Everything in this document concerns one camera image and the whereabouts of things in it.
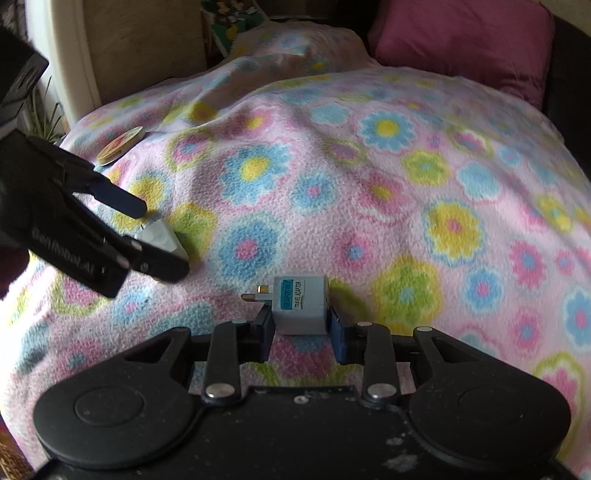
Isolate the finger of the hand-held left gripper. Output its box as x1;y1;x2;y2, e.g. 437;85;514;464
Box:
65;194;189;283
30;137;147;219

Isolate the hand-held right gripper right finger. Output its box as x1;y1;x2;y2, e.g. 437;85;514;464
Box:
327;310;478;404

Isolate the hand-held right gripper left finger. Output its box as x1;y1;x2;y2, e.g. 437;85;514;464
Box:
124;305;276;404

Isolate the white USB charger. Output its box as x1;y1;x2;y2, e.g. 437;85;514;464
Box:
134;218;188;261

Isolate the white travel adapter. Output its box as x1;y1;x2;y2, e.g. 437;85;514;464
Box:
241;275;329;335

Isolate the round printed badge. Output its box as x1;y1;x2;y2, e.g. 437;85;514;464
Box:
97;126;147;166

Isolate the green potted plant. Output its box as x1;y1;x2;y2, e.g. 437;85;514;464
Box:
25;88;65;144

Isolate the floral fleece blanket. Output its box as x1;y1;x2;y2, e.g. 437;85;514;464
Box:
0;21;591;467

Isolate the beige upholstered panel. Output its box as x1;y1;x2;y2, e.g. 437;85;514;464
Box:
25;0;208;132

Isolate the cartoon picture book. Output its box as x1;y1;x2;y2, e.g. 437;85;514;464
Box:
201;0;273;58

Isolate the magenta velvet cushion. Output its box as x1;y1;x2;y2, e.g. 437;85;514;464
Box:
368;0;555;109

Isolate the black leather sofa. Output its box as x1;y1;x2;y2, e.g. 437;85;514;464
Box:
540;0;591;139

